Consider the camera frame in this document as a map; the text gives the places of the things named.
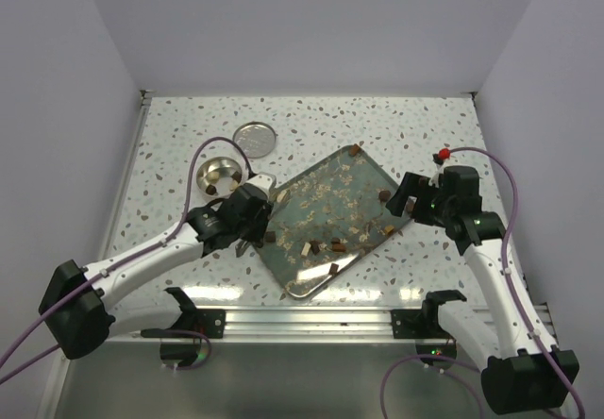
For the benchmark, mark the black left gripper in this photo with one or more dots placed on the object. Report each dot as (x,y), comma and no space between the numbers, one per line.
(257,234)

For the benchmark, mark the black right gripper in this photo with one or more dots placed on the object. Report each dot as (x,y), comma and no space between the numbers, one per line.
(412,184)

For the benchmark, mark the white cube chocolate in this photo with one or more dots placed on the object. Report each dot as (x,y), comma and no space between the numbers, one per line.
(306,250)

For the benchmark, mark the dark cup chocolate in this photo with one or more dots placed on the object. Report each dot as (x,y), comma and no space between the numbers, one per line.
(315,247)

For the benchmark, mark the round metal tin lid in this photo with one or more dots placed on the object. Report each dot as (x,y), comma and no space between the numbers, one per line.
(257,139)

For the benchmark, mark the metal serving tongs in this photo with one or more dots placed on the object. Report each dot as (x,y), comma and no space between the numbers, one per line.
(279,203)

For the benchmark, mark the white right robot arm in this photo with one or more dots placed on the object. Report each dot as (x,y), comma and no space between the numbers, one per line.
(520,364)

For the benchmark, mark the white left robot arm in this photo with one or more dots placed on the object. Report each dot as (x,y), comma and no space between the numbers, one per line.
(77,302)

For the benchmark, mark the dark square chocolate left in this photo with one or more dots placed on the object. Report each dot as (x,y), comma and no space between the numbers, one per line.
(270,237)

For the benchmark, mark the brown chocolate at tray corner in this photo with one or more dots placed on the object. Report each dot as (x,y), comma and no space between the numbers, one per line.
(354,150)

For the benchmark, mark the brown cube chocolate bottom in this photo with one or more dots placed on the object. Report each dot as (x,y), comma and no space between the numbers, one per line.
(333,269)

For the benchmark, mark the round metal tin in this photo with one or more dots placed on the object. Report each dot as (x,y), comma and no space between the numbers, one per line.
(226,166)

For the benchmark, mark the blossom pattern teal tray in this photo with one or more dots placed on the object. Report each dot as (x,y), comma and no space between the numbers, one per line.
(335,197)

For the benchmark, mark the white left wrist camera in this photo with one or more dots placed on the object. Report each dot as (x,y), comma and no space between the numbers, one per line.
(263,181)

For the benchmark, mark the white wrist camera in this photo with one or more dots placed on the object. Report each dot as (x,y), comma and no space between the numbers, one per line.
(263,181)
(441,159)

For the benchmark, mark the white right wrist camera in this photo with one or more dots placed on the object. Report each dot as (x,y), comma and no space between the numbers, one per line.
(441,159)

